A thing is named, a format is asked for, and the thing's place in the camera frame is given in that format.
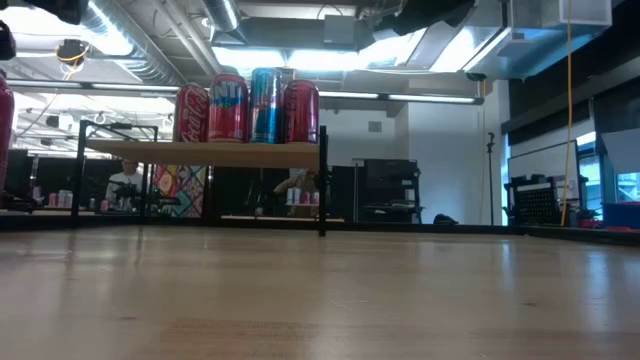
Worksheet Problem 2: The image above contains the black mesh cart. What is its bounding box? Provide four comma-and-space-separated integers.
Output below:
503, 173, 564, 227

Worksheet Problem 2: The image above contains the blue bin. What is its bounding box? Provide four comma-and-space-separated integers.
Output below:
602, 201, 640, 230

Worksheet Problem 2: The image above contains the small silver spiral duct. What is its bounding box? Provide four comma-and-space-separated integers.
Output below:
202, 0, 242, 32

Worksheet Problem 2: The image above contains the grey ceiling box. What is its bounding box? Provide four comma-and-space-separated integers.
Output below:
323, 14, 358, 47

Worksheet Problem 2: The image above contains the colourful patchwork hanging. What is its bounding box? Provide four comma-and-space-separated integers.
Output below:
151, 164, 210, 219

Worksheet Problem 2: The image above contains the red Fanta can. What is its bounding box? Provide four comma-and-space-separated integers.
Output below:
207, 73, 251, 145

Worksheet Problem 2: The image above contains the blue silver energy drink can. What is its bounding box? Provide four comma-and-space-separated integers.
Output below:
248, 66, 285, 145

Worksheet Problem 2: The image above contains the wooden shelf black frame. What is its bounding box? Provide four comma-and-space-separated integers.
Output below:
69, 119, 330, 239

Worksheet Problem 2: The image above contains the red Coca-Cola can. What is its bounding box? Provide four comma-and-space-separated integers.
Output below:
173, 81, 211, 145

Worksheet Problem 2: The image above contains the large silver spiral duct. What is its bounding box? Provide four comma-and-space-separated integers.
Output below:
79, 0, 184, 86

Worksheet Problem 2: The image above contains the black yellow cable reel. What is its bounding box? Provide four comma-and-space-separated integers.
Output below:
54, 38, 91, 66

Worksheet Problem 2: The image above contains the dark red cola can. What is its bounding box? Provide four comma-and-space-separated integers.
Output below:
281, 79, 321, 145

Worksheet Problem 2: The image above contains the black aluminium table frame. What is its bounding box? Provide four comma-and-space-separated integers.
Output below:
0, 213, 640, 247

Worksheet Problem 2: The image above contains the long suspended light strip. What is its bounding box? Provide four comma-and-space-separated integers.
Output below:
0, 77, 485, 106

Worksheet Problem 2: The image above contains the person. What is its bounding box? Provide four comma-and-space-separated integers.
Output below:
104, 158, 145, 212
273, 168, 321, 219

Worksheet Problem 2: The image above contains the black tripod stand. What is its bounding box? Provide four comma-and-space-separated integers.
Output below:
485, 131, 496, 227

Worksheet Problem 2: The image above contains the black equipment rack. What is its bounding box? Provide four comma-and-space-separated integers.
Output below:
357, 158, 425, 225

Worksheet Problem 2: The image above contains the yellow hanging cable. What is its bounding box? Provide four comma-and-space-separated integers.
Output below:
559, 0, 574, 227

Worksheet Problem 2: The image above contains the red soda can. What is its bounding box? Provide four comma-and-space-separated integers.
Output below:
0, 73, 15, 197

